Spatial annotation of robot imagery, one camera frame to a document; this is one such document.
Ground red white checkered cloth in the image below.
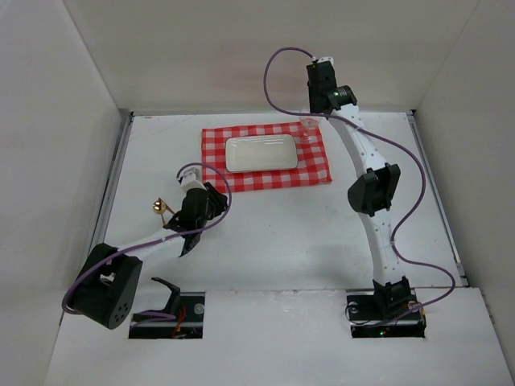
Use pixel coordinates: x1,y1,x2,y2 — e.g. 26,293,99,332
201,121,332,192

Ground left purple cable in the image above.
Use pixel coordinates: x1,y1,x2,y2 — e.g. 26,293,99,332
60,162,233,322

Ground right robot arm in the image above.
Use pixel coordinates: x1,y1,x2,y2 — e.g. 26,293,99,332
307,58,414,320

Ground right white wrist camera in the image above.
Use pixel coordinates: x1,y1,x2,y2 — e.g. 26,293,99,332
317,56,334,66

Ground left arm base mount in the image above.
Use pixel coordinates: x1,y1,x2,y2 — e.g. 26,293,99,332
128,277,206,340

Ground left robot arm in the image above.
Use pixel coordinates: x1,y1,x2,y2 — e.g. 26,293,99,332
61,183,233,330

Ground gold spoon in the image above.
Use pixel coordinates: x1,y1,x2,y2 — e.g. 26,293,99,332
152,198,175,226

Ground clear wine glass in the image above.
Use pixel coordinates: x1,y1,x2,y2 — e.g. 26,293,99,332
299,108,321,145

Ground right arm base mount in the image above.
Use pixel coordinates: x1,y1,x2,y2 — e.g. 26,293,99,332
344,292,426,339

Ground white rectangular plate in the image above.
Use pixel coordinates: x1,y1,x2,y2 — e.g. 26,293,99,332
225,134,299,173

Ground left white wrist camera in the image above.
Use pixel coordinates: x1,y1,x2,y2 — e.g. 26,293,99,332
176,166,206,193

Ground purple cable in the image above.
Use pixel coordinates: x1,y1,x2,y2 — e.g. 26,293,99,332
60,162,233,322
263,47,457,327

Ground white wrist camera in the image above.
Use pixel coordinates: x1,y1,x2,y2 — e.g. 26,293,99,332
317,56,334,66
176,166,206,193

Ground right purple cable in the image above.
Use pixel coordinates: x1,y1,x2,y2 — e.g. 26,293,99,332
263,47,457,327

